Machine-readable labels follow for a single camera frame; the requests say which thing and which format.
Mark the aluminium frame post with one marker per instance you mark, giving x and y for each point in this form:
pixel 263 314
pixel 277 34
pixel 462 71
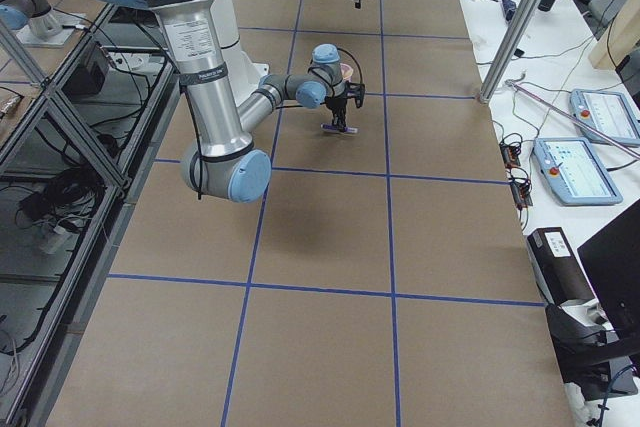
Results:
pixel 509 43

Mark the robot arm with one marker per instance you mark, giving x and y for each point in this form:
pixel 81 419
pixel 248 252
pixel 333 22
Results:
pixel 223 161

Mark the teach pendant tablet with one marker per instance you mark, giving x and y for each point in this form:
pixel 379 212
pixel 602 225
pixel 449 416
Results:
pixel 574 172
pixel 608 112

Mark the black monitor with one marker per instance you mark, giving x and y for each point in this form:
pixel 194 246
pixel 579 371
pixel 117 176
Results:
pixel 610 259

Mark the folded blue umbrella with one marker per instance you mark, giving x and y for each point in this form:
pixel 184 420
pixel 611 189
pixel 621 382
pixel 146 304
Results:
pixel 509 9

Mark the teach pendant tablet near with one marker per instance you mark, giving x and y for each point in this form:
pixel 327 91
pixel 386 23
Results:
pixel 574 172

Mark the teach pendant tablet far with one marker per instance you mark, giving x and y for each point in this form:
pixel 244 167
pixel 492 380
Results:
pixel 608 112

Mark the metal rod stand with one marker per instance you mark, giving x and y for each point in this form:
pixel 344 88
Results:
pixel 603 136

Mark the purple highlighter pen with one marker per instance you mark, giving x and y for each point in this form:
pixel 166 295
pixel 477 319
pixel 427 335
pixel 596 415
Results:
pixel 338 130

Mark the pink mesh pen holder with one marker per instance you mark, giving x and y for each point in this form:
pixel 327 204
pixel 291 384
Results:
pixel 347 71

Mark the brown cardboard box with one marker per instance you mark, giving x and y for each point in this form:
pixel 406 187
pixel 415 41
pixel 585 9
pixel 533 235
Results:
pixel 556 268

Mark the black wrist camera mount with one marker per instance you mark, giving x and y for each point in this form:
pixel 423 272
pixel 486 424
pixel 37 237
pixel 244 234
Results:
pixel 356 92

